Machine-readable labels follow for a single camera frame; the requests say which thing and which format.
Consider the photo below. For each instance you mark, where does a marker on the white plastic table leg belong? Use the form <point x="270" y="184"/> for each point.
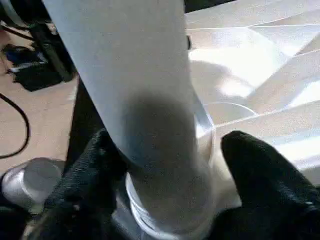
<point x="125" y="62"/>

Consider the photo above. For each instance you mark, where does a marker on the white plastic table top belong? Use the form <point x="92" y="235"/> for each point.
<point x="250" y="62"/>

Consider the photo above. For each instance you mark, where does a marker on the black floor device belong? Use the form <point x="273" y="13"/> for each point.
<point x="37" y="70"/>

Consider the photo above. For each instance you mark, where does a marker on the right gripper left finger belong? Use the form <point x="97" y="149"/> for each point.
<point x="82" y="190"/>

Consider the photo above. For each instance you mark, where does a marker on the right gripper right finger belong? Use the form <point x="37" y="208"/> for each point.
<point x="270" y="190"/>

